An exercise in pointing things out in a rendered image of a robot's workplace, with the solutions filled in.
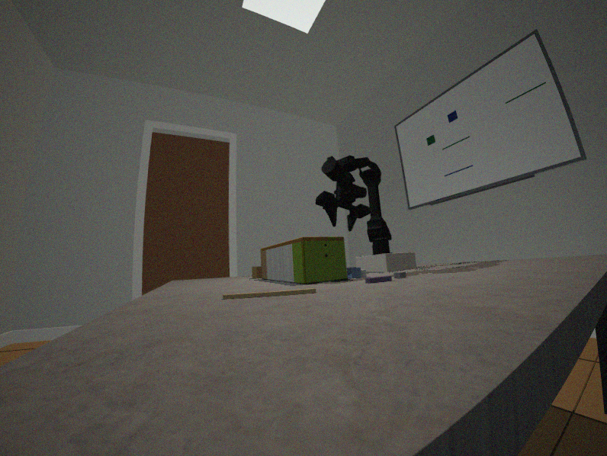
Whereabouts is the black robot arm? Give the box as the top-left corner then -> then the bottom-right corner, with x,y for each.
322,156 -> 392,255

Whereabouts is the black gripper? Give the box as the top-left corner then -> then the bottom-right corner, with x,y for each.
316,184 -> 370,232

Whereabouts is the tan flat bar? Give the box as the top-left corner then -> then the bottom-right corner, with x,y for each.
223,288 -> 316,300

